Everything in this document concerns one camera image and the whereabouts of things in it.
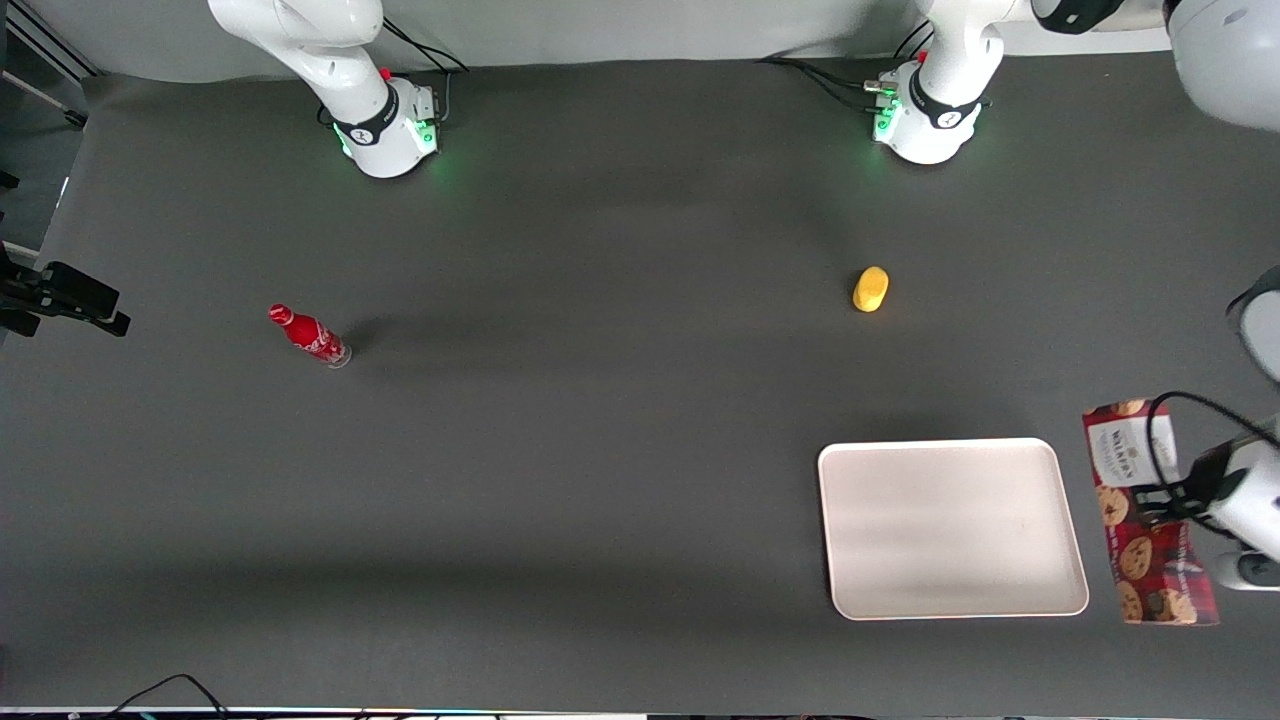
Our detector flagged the black right arm base cables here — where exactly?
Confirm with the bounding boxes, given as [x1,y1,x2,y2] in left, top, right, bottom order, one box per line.
[318,15,471,129]

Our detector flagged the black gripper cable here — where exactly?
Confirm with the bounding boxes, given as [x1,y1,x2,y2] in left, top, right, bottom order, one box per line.
[1146,392,1280,531]

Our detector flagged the white rectangular tray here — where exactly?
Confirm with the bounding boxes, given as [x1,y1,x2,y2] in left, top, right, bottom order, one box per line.
[817,437,1091,622]

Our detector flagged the black arm base cables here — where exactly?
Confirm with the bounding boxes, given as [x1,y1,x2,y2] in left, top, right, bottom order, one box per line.
[757,22,936,113]
[318,15,471,129]

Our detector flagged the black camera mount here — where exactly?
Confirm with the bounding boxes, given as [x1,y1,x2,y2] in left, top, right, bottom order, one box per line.
[0,250,132,341]

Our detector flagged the dark metal frame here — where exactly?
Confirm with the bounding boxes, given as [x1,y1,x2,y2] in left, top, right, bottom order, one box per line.
[0,0,101,131]

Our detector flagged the black left arm base cables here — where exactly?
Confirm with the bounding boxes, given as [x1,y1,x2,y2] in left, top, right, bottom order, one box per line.
[757,22,936,113]

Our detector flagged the black table edge cable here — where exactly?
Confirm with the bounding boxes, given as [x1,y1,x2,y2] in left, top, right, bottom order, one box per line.
[100,673,233,720]

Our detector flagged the red cola bottle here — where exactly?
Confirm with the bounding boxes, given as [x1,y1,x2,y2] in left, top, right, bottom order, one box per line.
[267,303,353,369]

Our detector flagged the red tartan cookie box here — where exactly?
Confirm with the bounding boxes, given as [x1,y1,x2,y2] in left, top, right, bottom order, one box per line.
[1082,400,1221,627]

